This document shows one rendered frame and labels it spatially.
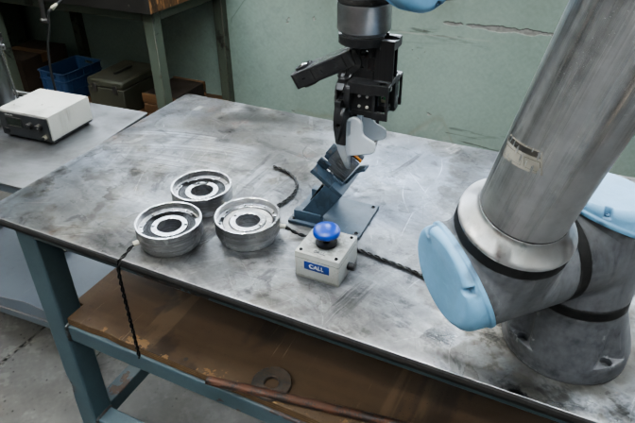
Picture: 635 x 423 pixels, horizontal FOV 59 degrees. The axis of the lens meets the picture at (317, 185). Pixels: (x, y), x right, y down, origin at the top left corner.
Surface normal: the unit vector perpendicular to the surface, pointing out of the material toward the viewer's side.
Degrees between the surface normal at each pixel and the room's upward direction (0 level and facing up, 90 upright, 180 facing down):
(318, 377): 0
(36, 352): 0
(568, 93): 95
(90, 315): 0
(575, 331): 72
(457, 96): 90
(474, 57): 90
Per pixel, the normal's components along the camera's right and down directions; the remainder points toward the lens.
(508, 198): -0.80, 0.38
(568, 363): -0.32, 0.22
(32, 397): -0.01, -0.85
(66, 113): 0.93, 0.18
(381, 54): -0.41, 0.47
